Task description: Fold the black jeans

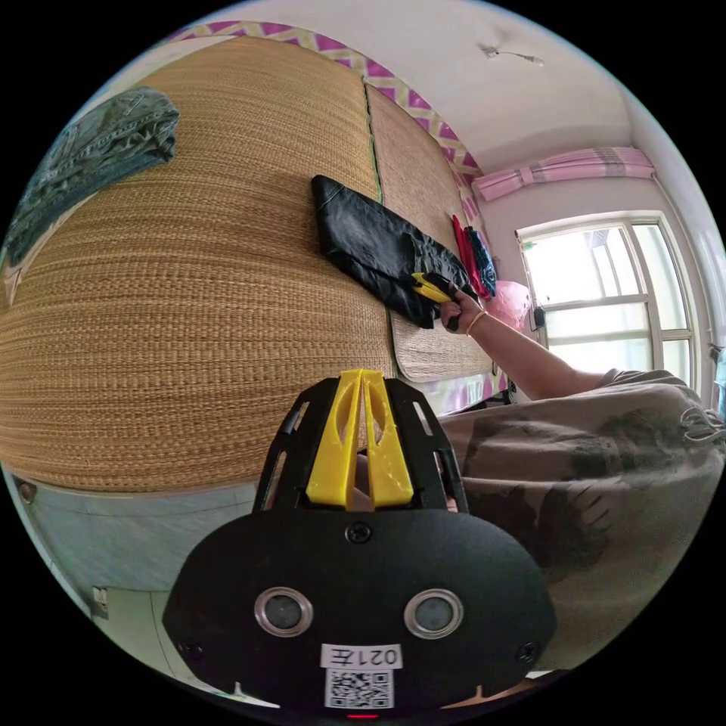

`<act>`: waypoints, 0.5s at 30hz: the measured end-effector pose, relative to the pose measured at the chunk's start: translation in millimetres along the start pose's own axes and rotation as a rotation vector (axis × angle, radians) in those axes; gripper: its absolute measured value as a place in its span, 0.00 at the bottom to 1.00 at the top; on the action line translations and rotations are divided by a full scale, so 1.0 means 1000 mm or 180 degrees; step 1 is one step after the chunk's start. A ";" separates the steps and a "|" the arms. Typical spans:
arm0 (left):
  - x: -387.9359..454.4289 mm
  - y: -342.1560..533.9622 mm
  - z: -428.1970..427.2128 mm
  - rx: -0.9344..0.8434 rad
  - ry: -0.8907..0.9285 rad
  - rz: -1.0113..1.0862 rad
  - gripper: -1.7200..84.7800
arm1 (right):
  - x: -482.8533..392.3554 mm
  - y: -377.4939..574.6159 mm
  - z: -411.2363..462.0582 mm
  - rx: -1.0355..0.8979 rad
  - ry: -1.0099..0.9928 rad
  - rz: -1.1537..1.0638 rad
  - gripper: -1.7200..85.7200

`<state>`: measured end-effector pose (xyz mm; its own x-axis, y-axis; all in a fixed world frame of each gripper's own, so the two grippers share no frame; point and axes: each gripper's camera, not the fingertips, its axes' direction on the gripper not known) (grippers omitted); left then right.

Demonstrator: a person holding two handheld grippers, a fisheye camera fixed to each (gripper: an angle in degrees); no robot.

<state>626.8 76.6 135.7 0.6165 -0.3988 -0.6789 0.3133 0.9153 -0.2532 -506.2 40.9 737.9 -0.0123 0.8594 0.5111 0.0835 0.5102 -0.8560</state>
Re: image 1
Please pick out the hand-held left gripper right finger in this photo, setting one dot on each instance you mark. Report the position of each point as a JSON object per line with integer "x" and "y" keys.
{"x": 385, "y": 454}

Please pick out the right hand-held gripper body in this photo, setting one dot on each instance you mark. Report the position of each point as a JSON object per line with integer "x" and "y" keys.
{"x": 440, "y": 283}

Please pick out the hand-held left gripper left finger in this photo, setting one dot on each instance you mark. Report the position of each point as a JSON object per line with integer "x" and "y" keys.
{"x": 328, "y": 454}

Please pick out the person's right hand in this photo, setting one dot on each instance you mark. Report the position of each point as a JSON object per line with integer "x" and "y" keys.
{"x": 466, "y": 312}

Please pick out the pink plastic bag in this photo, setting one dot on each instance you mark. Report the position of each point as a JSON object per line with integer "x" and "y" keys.
{"x": 510, "y": 306}

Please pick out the pile of clothes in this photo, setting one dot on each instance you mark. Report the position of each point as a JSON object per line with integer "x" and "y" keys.
{"x": 473, "y": 255}
{"x": 85, "y": 164}

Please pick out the bed with woven mat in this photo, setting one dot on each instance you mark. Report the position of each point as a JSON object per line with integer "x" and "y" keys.
{"x": 198, "y": 317}

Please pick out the black jeans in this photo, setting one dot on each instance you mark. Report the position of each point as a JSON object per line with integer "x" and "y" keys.
{"x": 368, "y": 238}

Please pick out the window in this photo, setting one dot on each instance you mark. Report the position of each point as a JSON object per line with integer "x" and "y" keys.
{"x": 607, "y": 295}

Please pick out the pink curtain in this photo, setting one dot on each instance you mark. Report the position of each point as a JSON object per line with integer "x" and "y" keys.
{"x": 567, "y": 170}

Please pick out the person's right forearm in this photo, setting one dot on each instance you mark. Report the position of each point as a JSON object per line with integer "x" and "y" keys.
{"x": 527, "y": 357}

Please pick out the person's body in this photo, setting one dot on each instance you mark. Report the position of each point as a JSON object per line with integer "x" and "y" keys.
{"x": 584, "y": 482}

